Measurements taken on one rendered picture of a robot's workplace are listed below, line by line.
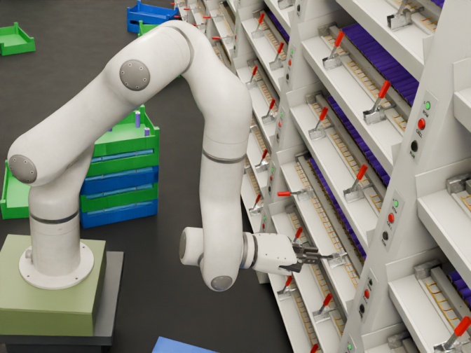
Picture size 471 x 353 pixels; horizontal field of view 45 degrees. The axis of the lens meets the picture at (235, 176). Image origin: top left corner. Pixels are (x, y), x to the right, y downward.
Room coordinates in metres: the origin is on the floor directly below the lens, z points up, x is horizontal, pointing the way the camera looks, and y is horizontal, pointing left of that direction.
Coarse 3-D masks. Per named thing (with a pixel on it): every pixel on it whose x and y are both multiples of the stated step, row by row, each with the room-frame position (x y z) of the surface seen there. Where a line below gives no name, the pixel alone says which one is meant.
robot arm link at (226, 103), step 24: (168, 24) 1.07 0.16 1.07; (192, 48) 1.05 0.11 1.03; (192, 72) 1.03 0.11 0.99; (216, 72) 0.98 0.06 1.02; (216, 96) 0.95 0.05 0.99; (240, 96) 0.96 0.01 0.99; (216, 120) 0.94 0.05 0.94; (240, 120) 0.94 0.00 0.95; (216, 144) 0.94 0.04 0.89; (240, 144) 0.95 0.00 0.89
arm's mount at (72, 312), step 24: (24, 240) 1.16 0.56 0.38; (96, 240) 1.20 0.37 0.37; (0, 264) 1.06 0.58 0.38; (96, 264) 1.11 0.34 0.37; (0, 288) 0.98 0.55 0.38; (24, 288) 0.99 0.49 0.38; (72, 288) 1.01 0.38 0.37; (96, 288) 1.02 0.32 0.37; (0, 312) 0.91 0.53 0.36; (24, 312) 0.92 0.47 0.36; (48, 312) 0.93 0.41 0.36; (72, 312) 0.94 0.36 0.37; (96, 312) 1.00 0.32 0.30
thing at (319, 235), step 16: (304, 144) 1.49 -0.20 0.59; (288, 160) 1.48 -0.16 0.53; (288, 176) 1.42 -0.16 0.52; (304, 208) 1.27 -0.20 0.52; (304, 224) 1.25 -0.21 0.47; (320, 224) 1.19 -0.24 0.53; (320, 240) 1.14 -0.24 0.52; (336, 272) 1.02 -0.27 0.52; (336, 288) 0.97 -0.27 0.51; (352, 288) 0.97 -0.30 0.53
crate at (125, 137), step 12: (144, 108) 1.96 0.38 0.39; (132, 120) 1.96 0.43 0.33; (144, 120) 1.95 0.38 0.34; (108, 132) 1.86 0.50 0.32; (120, 132) 1.87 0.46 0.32; (132, 132) 1.88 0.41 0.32; (156, 132) 1.80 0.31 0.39; (96, 144) 1.69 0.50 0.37; (108, 144) 1.71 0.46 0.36; (120, 144) 1.73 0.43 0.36; (132, 144) 1.76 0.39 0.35; (144, 144) 1.78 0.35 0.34; (156, 144) 1.80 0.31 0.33; (96, 156) 1.69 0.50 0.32
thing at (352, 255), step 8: (304, 160) 1.45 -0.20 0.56; (304, 168) 1.41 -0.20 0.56; (312, 176) 1.37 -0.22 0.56; (312, 184) 1.33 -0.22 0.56; (320, 192) 1.29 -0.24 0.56; (312, 200) 1.28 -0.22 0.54; (320, 200) 1.26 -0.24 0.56; (328, 208) 1.22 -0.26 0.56; (328, 216) 1.19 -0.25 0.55; (336, 224) 1.16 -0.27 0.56; (328, 232) 1.15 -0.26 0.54; (336, 232) 1.13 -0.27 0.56; (344, 240) 1.10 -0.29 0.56; (344, 248) 1.08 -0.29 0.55; (352, 248) 1.07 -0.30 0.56; (352, 256) 1.04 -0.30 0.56; (344, 264) 1.04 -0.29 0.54; (352, 264) 1.03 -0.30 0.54; (360, 264) 1.01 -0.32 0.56; (360, 272) 0.99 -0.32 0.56; (352, 280) 0.98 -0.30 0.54
